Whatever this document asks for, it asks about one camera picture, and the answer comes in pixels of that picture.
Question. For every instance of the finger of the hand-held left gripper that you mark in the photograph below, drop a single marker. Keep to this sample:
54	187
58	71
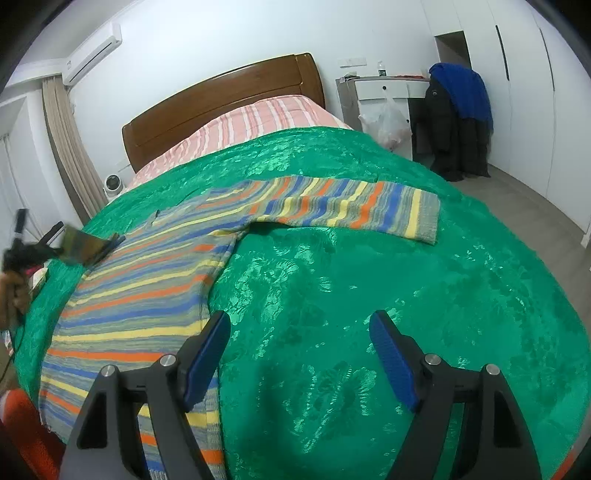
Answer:
87	247

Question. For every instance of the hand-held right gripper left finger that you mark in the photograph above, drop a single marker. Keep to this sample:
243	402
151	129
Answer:
207	360

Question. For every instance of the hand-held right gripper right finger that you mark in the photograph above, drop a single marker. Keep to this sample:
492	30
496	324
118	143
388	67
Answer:
392	360

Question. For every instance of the striped knit sweater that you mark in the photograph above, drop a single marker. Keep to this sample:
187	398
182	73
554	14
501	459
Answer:
138	286

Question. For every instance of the person's left hand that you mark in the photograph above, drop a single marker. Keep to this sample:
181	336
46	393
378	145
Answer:
11	300

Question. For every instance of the red cloth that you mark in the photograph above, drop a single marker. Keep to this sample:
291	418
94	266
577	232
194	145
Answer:
32	273

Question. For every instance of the small white fan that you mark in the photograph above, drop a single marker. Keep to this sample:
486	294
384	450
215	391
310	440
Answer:
112	184

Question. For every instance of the green floral blanket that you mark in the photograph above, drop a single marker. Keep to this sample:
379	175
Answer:
346	277

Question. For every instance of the beige curtain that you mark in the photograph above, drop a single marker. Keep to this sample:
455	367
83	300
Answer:
69	147

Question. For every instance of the orange cloth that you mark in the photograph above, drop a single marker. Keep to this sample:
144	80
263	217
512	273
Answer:
23	429

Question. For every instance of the wooden headboard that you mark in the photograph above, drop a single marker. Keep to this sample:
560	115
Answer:
207	101

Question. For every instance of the white air conditioner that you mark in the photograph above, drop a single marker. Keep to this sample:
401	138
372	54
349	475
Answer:
92	53

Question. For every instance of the pink striped bedsheet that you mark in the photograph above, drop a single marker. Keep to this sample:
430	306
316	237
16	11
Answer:
258	120

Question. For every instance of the black jacket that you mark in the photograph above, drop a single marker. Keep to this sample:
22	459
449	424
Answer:
443	134

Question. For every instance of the white plastic bag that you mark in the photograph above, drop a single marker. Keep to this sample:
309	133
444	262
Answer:
388	122

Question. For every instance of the grey cabinet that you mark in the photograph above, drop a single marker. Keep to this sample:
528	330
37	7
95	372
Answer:
346	104

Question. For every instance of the white desk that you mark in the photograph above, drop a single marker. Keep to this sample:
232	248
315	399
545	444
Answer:
383	87

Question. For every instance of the white wardrobe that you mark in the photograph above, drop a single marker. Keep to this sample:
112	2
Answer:
521	115

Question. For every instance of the blue cloth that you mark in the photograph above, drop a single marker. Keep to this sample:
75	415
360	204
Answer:
466	92

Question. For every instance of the clear water bottle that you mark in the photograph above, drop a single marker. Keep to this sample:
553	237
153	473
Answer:
381	70

